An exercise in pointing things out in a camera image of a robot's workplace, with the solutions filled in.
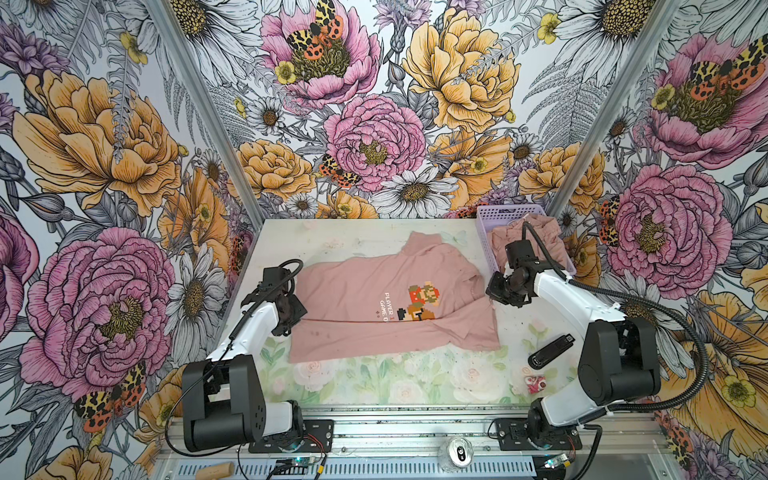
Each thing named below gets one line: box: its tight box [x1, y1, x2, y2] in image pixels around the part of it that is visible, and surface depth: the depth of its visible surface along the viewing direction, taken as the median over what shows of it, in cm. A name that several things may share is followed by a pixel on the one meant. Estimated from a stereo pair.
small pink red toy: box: [524, 375, 547, 394], surface depth 81 cm
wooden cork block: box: [195, 461, 235, 480], surface depth 69 cm
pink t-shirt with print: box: [288, 230, 500, 363], surface depth 100 cm
